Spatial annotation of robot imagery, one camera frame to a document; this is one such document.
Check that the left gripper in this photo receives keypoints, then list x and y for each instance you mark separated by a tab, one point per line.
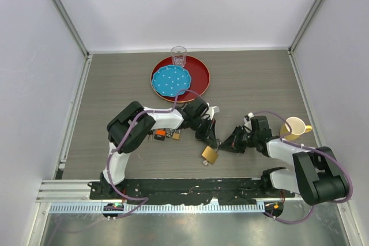
209	136

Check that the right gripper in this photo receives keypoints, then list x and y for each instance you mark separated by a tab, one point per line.
232	143

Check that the large brass padlock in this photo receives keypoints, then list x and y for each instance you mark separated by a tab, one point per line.
210	155

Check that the small brass padlock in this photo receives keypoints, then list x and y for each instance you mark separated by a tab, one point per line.
176	135

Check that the orange black padlock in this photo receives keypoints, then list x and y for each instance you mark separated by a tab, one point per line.
160	134

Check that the black padlock keys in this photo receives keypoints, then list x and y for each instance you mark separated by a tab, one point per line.
150	136

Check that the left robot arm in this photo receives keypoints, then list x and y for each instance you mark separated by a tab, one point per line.
127	131

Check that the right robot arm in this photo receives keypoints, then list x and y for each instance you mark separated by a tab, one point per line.
316	175

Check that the red round tray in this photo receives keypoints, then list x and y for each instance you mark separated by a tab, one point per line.
200	79

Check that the blue dotted plate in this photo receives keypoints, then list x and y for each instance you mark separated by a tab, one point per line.
170	81

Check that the yellow cream mug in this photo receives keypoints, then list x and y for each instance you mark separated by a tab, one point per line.
294	128

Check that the clear plastic cup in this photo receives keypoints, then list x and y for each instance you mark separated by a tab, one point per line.
178	56

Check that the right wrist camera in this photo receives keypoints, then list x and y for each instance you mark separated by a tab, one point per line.
247	120

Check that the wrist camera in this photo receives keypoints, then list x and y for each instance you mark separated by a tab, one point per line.
212	110
247	120

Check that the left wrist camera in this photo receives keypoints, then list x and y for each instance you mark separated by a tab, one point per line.
212	110

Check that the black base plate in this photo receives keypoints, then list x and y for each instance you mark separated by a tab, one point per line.
188	192

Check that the slotted cable duct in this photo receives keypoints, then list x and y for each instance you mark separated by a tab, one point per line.
110	208

